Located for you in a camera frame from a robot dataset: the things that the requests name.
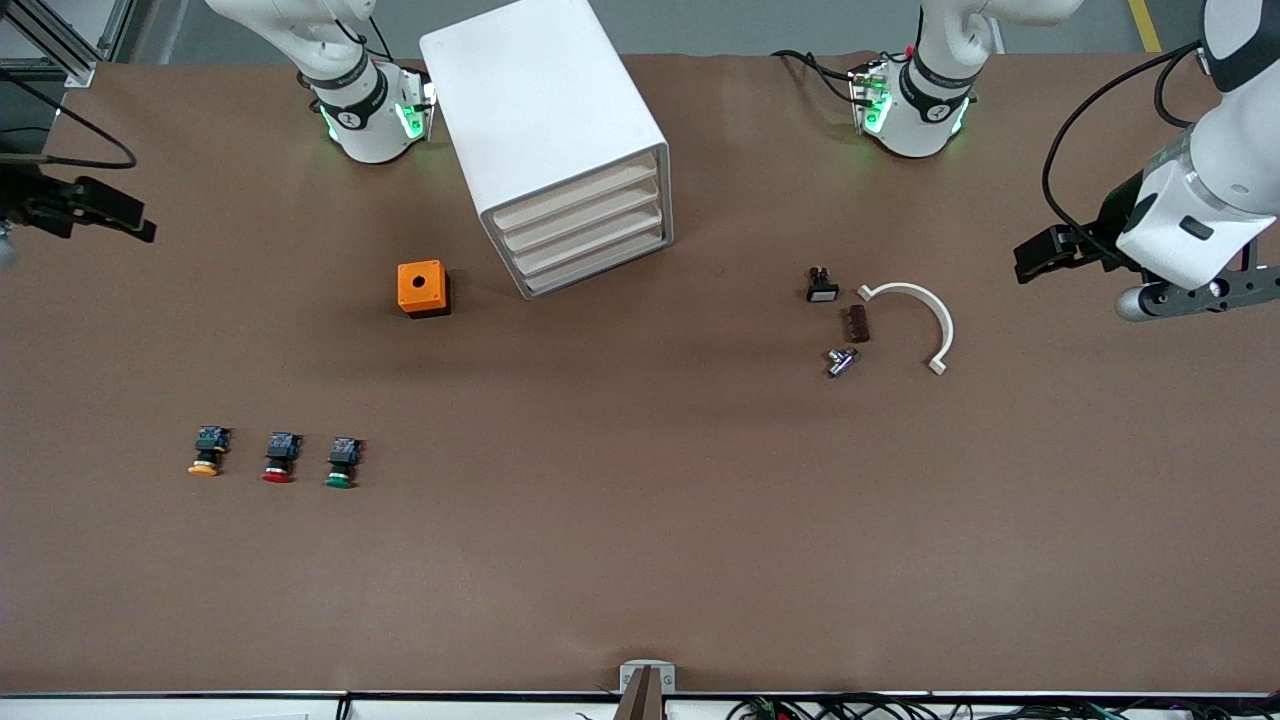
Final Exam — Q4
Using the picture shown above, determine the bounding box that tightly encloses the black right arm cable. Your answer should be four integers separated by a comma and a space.
0, 68, 139, 171

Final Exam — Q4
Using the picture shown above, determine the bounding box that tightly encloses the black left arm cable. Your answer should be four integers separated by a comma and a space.
1040, 40, 1206, 266

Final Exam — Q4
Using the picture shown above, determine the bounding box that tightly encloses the aluminium frame profile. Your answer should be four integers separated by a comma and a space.
0, 0, 136, 89

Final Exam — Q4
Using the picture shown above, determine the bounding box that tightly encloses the white curved plastic arc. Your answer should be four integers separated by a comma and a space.
857, 282, 956, 376

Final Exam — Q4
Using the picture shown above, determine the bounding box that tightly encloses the red mushroom push button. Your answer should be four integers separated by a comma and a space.
261, 431, 304, 485

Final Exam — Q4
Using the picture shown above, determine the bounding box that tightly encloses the black arm base cable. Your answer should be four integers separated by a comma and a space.
770, 48, 871, 106

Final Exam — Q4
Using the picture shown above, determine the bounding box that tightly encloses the yellow mushroom push button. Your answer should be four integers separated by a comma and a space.
187, 425, 233, 478

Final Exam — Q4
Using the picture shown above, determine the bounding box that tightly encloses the orange button enclosure box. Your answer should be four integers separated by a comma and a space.
397, 260, 452, 319

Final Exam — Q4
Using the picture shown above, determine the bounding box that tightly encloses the white table edge rail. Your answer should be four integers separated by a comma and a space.
0, 692, 1280, 720

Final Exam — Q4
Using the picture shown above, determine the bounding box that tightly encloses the black cable bundle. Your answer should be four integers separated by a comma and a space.
725, 694, 1280, 720

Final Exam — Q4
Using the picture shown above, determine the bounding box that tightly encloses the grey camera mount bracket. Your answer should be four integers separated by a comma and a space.
615, 662, 677, 720

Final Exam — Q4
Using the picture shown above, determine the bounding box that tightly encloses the white plastic tray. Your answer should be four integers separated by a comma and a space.
512, 203, 669, 277

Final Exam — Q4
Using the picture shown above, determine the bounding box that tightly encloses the green mushroom push button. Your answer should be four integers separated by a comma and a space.
324, 436, 365, 491

